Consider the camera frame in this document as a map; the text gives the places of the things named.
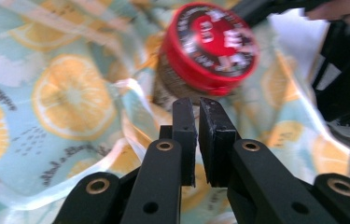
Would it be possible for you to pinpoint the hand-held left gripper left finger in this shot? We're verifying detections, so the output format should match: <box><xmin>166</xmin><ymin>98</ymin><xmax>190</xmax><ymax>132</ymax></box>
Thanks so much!
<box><xmin>120</xmin><ymin>97</ymin><xmax>199</xmax><ymax>224</ymax></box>

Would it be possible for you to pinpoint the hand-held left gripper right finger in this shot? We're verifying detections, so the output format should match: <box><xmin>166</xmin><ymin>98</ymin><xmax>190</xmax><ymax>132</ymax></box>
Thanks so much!
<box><xmin>199</xmin><ymin>97</ymin><xmax>335</xmax><ymax>224</ymax></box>

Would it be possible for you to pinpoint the orange slice print cloth bag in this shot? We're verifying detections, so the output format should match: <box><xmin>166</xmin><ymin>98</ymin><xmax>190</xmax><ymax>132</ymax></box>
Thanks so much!
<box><xmin>0</xmin><ymin>0</ymin><xmax>350</xmax><ymax>224</ymax></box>

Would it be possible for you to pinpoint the red lid jar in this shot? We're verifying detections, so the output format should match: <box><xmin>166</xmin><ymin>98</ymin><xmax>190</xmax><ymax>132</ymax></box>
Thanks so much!
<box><xmin>152</xmin><ymin>2</ymin><xmax>260</xmax><ymax>110</ymax></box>

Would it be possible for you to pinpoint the white board sheet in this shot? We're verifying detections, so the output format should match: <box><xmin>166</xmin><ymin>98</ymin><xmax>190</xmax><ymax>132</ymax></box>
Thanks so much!
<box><xmin>269</xmin><ymin>8</ymin><xmax>330</xmax><ymax>91</ymax></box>

